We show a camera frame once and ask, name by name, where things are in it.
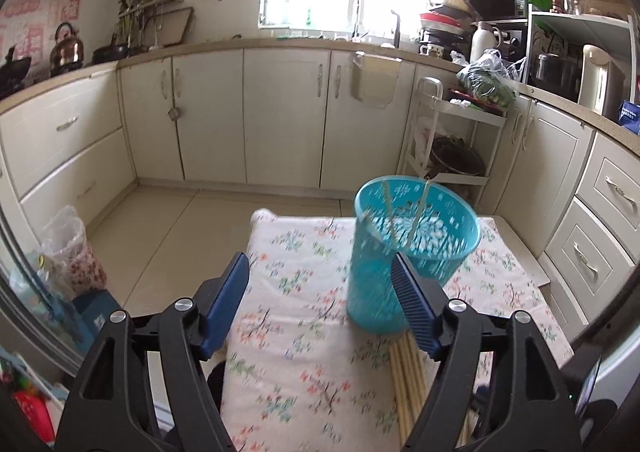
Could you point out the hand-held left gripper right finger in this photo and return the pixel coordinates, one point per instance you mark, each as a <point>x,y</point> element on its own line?
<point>415,302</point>

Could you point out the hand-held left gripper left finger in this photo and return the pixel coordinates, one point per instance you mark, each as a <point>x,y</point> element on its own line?
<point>230,297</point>

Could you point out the teal plastic basket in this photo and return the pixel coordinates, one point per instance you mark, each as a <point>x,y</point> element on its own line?
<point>370,282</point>

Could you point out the pile of chopsticks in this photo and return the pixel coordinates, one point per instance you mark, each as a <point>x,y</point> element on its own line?
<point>405,382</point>

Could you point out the wooden chopstick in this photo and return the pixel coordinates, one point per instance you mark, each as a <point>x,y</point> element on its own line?
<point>417,217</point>

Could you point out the floral tablecloth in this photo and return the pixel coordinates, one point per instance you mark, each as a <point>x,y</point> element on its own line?
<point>300,332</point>

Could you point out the dark blue box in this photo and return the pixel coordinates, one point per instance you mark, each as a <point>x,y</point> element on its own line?
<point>97,317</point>

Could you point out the black pan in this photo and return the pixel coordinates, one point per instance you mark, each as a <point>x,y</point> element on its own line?
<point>457,157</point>

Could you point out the clear plastic bag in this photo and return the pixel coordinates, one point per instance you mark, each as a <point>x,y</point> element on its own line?
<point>75,252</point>

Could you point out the cream base cabinets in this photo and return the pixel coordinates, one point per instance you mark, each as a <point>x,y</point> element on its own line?
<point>280,122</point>

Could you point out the white trolley rack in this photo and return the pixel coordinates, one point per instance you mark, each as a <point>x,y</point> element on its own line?
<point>480,115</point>

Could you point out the clear hanging plastic bin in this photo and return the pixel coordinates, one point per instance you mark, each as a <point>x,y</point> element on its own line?
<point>372,82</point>

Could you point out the bag of green vegetables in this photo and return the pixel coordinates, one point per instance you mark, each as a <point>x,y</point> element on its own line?
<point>487,85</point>

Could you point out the red plastic bag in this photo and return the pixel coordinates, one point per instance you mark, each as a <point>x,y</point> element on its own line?
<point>32,414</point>

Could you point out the patterned mug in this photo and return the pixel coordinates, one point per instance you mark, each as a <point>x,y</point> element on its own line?
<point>432,51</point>

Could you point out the steel cooking pot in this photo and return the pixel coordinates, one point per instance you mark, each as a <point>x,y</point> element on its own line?
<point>552,72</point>

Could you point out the blue carton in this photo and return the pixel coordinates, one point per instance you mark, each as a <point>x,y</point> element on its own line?
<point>630,117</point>

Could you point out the white thermos jug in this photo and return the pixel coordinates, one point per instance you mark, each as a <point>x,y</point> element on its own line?
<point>482,42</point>

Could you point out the black pot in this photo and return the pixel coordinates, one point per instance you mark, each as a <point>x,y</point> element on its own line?
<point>110,53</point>

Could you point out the black tap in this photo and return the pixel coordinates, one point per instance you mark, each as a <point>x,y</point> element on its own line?
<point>396,30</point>

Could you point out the dark framed tray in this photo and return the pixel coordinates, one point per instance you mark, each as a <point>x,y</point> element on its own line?
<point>175,27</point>

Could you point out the stack of dishes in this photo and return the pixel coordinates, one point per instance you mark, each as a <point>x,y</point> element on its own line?
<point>442,25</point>

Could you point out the green bottle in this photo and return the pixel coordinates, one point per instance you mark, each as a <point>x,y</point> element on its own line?
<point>308,18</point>

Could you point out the white electric water boiler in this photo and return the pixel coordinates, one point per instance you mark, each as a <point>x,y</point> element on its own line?
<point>600,77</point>

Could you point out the steel kettle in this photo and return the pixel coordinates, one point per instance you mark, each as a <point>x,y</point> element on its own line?
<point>67,50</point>

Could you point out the black wok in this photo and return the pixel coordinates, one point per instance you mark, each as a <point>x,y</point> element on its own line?
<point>15,70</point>

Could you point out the white counter shelf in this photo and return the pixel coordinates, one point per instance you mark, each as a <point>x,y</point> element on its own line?
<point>575,20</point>

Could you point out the wall utensil rack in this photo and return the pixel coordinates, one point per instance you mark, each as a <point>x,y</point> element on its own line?
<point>145,2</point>

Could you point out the pink wall stickers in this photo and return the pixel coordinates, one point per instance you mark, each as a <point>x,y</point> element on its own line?
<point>30,17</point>

